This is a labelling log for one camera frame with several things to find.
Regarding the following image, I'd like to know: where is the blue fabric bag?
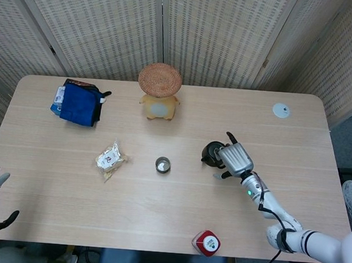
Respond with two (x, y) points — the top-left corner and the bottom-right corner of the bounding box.
(56, 79), (112, 129)

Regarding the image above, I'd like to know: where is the white round table grommet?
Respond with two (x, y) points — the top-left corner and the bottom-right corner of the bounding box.
(271, 102), (292, 119)

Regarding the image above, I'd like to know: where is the grey fabric under table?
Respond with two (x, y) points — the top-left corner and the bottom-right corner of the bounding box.
(0, 241), (72, 263)

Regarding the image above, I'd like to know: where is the black teapot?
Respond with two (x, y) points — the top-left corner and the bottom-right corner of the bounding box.
(199, 140), (229, 169)

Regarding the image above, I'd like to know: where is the light blue box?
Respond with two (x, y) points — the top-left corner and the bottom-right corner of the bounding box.
(49, 98), (64, 118)

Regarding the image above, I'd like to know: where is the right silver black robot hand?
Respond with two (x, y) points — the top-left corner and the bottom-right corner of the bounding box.
(212, 131), (258, 183)

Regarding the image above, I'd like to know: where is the red bottle with white cap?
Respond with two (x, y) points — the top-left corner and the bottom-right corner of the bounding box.
(190, 228), (223, 258)

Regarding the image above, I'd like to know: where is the yellow plush toy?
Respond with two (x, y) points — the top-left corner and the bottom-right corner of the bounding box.
(138, 92), (181, 123)

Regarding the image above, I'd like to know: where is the brown patterned packet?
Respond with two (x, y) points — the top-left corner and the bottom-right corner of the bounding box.
(64, 78), (97, 90)

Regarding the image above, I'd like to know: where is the woven folding screen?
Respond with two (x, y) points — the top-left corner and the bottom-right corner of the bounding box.
(0, 0), (352, 210)

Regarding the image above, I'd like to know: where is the small dark green cup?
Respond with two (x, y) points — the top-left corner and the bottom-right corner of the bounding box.
(154, 155), (173, 176)

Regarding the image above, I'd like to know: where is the woven rattan round hat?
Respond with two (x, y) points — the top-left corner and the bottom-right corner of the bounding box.
(136, 61), (184, 98)

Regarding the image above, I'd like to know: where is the clear snack packet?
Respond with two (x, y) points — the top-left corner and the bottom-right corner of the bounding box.
(92, 136), (131, 185)

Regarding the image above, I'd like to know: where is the white paper packet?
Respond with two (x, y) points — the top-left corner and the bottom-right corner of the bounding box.
(55, 85), (67, 104)

